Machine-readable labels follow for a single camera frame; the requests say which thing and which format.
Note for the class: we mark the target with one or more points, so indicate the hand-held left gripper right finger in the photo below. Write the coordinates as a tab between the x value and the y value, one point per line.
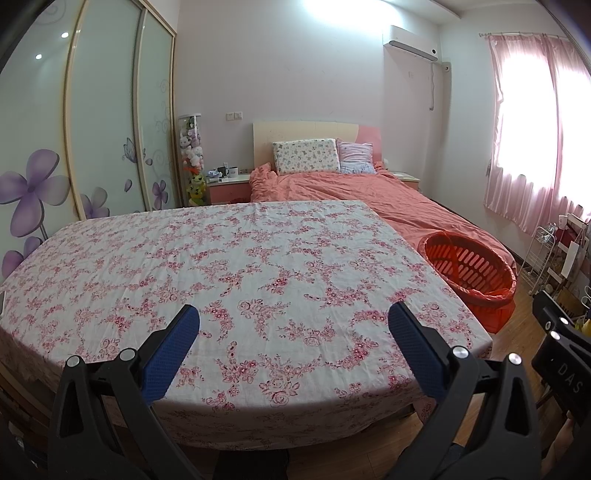
415	350

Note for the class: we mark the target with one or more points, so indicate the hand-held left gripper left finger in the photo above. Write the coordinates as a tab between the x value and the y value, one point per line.
171	350

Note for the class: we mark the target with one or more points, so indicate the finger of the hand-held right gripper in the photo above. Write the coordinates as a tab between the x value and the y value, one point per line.
561	318

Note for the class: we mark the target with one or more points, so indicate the red plastic laundry basket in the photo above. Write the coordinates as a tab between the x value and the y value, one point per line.
466	270

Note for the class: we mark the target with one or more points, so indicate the floral pink tablecloth table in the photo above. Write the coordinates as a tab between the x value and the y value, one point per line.
207	258

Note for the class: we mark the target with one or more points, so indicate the yellow green plush toy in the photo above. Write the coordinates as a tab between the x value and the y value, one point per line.
197	187

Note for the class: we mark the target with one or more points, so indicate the bed with pink duvet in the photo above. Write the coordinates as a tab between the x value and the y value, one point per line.
360	194

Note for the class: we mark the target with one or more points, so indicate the pink white nightstand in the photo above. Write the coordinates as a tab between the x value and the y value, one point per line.
228	191

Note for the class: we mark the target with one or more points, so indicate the beige nightstand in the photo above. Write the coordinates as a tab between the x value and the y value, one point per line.
407	181

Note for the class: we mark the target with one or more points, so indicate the white mug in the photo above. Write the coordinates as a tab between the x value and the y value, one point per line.
232	172

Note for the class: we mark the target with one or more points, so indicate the pink curtain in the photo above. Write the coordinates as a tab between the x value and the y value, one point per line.
531	129

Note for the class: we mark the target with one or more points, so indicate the striped pink pillow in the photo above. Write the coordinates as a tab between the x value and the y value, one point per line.
355	157

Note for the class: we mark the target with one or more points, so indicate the clear plush toy tube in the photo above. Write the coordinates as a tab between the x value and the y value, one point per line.
191	143

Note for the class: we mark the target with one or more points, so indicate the floral pillow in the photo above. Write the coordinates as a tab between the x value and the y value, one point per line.
304	157

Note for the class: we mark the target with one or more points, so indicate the floral sliding-door wardrobe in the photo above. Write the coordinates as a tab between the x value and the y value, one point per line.
92	120

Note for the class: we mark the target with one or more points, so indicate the beige pink headboard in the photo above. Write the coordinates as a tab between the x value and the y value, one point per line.
304	130

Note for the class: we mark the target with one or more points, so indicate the white air conditioner pipe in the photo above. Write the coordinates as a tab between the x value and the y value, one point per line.
432	87

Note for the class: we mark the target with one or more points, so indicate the white air conditioner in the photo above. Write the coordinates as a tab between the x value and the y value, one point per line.
411	41

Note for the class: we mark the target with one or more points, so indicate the white wall socket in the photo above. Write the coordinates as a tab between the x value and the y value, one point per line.
234	116

